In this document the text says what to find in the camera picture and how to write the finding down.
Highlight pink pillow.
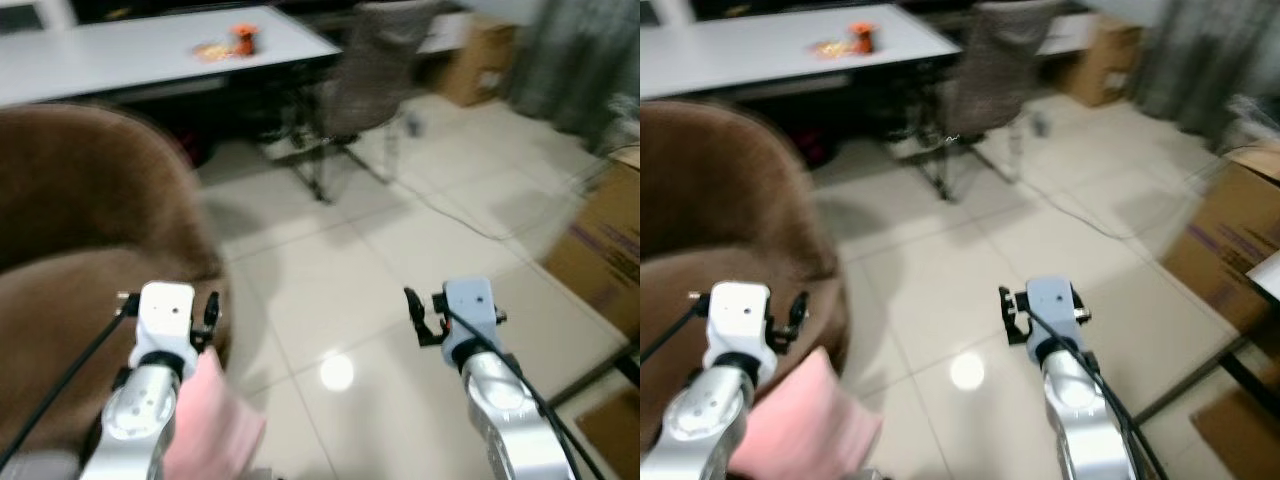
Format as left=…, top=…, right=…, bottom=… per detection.
left=163, top=348, right=268, bottom=480
left=728, top=346, right=885, bottom=480

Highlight brown plush sofa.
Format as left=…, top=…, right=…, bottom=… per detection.
left=0, top=100, right=233, bottom=471
left=640, top=98, right=851, bottom=456

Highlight large printed cardboard box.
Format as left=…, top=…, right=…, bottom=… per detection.
left=543, top=148, right=641, bottom=343
left=1163, top=142, right=1280, bottom=333

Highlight flat brown cardboard sheet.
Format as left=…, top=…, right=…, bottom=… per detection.
left=1188, top=384, right=1280, bottom=480
left=574, top=388, right=641, bottom=480

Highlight grey mesh office chair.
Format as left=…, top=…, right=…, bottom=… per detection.
left=262, top=0, right=443, bottom=205
left=890, top=0, right=1063, bottom=203

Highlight small cardboard box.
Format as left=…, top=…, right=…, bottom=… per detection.
left=1062, top=14, right=1143, bottom=108
left=434, top=14, right=517, bottom=108

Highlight long white table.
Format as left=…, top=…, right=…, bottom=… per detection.
left=640, top=3, right=963, bottom=104
left=0, top=4, right=343, bottom=109

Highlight grey curtain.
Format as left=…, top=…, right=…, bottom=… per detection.
left=1135, top=0, right=1280, bottom=151
left=508, top=0, right=641, bottom=153

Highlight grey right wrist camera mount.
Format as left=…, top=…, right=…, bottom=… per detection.
left=442, top=277, right=507, bottom=367
left=1024, top=276, right=1092, bottom=363

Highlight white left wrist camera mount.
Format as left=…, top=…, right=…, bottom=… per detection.
left=132, top=281, right=199, bottom=376
left=705, top=281, right=777, bottom=387

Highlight thin white floor cable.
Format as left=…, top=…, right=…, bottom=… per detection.
left=395, top=165, right=531, bottom=243
left=1015, top=160, right=1151, bottom=239

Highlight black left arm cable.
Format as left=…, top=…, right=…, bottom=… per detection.
left=640, top=289, right=714, bottom=367
left=0, top=291, right=141, bottom=471

